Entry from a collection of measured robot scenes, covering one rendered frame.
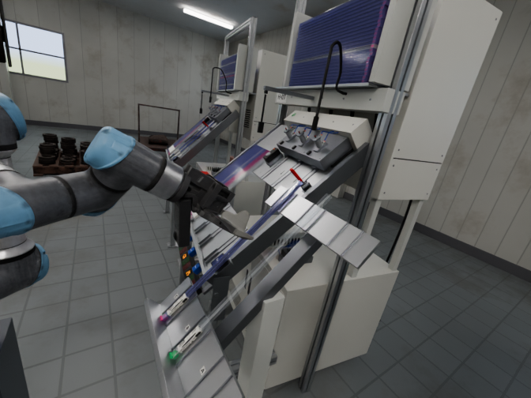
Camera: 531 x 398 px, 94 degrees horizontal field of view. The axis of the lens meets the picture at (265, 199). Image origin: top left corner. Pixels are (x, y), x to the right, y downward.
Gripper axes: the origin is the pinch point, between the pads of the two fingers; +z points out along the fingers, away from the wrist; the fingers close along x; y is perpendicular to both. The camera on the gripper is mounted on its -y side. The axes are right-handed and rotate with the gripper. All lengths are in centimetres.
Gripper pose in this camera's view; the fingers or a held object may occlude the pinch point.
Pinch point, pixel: (238, 227)
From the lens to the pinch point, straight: 64.6
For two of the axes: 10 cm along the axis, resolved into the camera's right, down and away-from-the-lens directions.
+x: -5.2, -3.7, 7.7
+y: 5.6, -8.3, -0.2
